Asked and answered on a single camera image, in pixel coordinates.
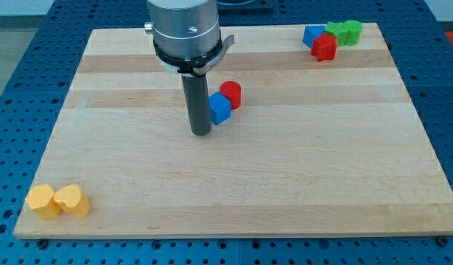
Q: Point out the light wooden board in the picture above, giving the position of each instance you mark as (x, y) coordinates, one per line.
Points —
(317, 149)

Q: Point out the blue block top right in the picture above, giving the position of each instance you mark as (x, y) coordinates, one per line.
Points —
(311, 32)

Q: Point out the green cylinder block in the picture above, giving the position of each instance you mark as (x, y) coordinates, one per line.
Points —
(354, 29)

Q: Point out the red star block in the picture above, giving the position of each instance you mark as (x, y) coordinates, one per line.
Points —
(324, 47)

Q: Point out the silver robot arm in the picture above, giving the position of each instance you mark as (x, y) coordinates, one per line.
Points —
(187, 39)

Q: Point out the yellow heart block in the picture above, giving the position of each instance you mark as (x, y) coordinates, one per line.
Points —
(72, 199)

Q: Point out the yellow hexagon block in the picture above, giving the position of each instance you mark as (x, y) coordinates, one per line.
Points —
(40, 199)

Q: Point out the green star block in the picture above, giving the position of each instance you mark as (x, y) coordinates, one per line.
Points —
(338, 30)

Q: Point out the blue cube block centre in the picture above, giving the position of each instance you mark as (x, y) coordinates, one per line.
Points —
(220, 108)

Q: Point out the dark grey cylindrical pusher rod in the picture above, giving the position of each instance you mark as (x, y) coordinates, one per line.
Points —
(196, 95)

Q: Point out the red cylinder block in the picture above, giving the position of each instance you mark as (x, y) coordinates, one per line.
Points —
(233, 92)

